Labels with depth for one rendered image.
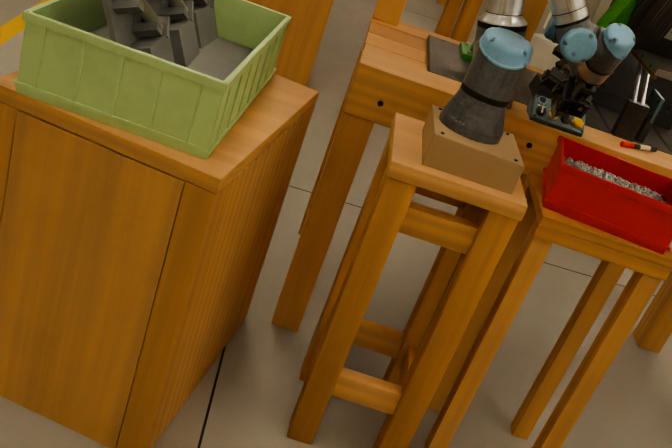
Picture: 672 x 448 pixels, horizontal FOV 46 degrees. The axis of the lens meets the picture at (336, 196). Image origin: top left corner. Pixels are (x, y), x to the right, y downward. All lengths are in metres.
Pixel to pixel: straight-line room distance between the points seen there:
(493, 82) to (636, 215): 0.48
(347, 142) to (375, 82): 0.19
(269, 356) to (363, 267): 0.66
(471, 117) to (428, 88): 0.38
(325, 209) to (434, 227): 0.57
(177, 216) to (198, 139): 0.16
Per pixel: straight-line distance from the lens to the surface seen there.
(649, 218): 2.00
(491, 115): 1.82
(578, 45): 1.80
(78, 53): 1.65
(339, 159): 2.26
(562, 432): 2.31
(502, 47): 1.79
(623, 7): 2.42
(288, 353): 2.47
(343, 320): 1.96
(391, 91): 2.17
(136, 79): 1.61
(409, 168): 1.75
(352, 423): 2.33
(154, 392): 1.90
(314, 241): 2.38
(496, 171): 1.80
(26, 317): 1.97
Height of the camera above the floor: 1.51
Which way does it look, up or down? 26 degrees down
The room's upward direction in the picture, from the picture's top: 20 degrees clockwise
